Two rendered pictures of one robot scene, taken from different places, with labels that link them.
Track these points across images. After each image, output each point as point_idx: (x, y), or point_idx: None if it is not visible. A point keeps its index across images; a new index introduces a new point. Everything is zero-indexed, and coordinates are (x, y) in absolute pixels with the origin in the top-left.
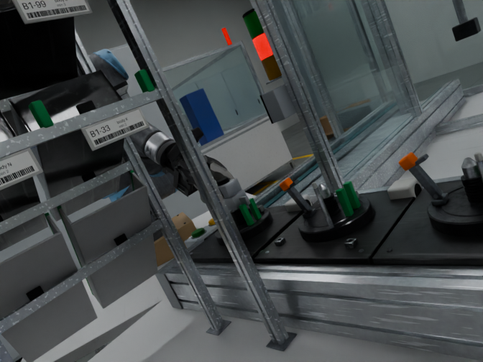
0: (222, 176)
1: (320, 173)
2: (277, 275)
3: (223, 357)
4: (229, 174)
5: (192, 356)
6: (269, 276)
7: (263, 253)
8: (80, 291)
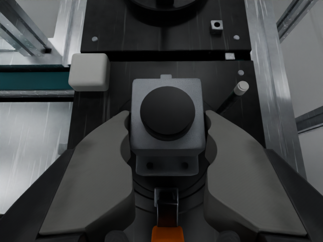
0: (125, 148)
1: None
2: (266, 6)
3: (303, 93)
4: (106, 125)
5: (321, 131)
6: (269, 15)
7: (240, 41)
8: None
